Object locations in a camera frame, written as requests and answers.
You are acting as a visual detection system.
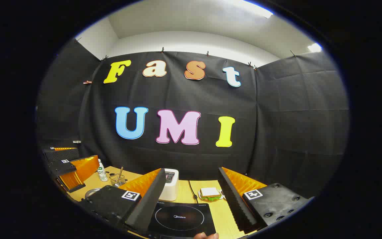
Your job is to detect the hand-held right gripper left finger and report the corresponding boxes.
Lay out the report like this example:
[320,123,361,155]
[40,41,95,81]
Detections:
[80,168,166,233]

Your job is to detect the white green drink bottle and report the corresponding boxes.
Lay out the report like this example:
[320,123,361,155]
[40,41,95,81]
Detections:
[97,159,109,182]

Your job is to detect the sandwich with lettuce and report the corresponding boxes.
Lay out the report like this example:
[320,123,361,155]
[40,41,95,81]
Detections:
[200,187,223,201]

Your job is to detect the stainless steel pot black handles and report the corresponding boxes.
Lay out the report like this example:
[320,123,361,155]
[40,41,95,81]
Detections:
[85,188,102,199]

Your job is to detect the wire cutlery basket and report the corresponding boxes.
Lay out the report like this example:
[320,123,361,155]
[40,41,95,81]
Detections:
[109,173,127,187]

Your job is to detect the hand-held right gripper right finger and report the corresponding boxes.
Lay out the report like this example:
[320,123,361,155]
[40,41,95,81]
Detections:
[218,167,311,234]

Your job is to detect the row of dark backdrop clips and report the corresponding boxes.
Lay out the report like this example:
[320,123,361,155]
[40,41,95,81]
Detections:
[75,37,297,85]

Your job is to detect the black power cable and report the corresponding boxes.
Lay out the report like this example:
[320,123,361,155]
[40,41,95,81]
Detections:
[188,180,199,204]

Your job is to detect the white toaster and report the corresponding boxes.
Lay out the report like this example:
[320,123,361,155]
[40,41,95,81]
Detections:
[159,168,179,202]

